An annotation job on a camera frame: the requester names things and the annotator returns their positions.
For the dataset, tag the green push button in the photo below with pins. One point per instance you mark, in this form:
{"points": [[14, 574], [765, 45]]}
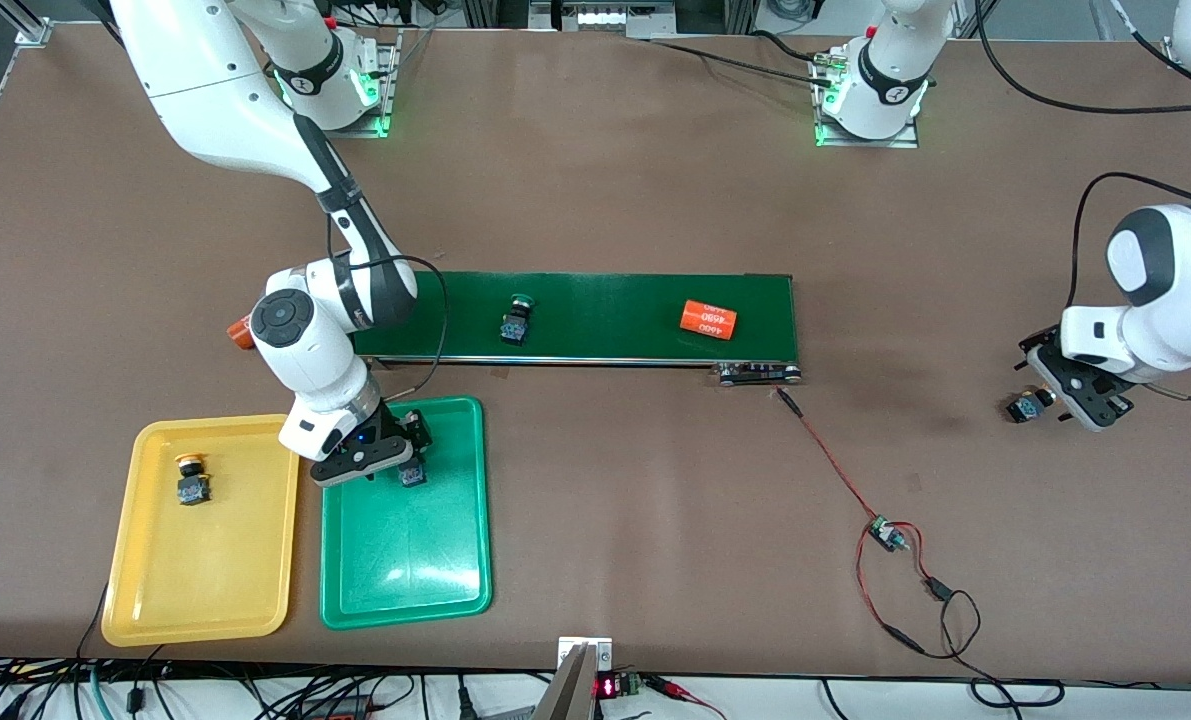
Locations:
{"points": [[413, 476], [517, 325]]}

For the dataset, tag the yellow push button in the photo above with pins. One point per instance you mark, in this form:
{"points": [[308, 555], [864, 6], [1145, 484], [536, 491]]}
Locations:
{"points": [[1027, 408], [193, 488]]}

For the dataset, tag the yellow plastic tray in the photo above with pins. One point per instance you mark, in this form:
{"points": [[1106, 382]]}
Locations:
{"points": [[225, 570]]}

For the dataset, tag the aluminium corner profile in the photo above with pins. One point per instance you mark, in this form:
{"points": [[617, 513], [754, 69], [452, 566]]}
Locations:
{"points": [[33, 32]]}

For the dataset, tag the red clip lead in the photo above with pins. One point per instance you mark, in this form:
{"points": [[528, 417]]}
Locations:
{"points": [[670, 687]]}

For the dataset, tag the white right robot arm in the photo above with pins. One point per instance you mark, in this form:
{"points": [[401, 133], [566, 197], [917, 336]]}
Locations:
{"points": [[305, 360]]}

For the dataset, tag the green conveyor belt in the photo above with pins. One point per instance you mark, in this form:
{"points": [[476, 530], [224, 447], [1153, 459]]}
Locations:
{"points": [[605, 315]]}

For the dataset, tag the small speed controller board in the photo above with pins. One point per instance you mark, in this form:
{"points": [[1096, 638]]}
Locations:
{"points": [[885, 533]]}

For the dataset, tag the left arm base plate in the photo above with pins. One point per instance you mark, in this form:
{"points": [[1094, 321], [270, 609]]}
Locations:
{"points": [[870, 143]]}

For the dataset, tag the orange cylinder battery cell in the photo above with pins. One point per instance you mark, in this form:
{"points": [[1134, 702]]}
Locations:
{"points": [[240, 332], [708, 320]]}

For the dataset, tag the bright light box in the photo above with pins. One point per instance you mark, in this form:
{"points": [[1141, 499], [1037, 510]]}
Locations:
{"points": [[603, 18]]}

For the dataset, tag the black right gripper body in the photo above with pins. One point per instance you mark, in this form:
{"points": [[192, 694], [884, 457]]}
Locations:
{"points": [[398, 421]]}

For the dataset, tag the red digit display module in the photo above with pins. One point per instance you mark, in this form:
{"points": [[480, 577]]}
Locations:
{"points": [[607, 687]]}

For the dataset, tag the green plastic tray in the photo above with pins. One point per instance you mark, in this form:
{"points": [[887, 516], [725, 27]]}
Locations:
{"points": [[405, 560]]}

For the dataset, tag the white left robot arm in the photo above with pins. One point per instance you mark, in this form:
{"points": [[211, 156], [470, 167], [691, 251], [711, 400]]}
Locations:
{"points": [[1155, 320]]}

